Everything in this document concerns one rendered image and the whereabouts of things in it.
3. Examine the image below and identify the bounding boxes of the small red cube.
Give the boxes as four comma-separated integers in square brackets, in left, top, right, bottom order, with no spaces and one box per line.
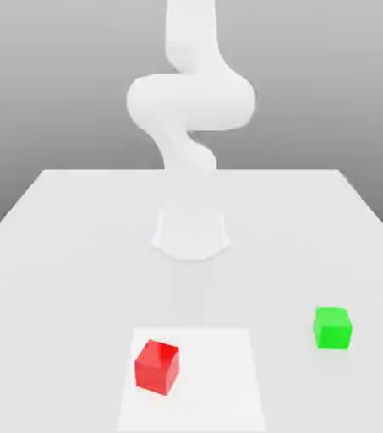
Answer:
[134,338,181,397]

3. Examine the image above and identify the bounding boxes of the small green cube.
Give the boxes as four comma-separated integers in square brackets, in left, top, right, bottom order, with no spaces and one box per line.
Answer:
[312,305,353,351]

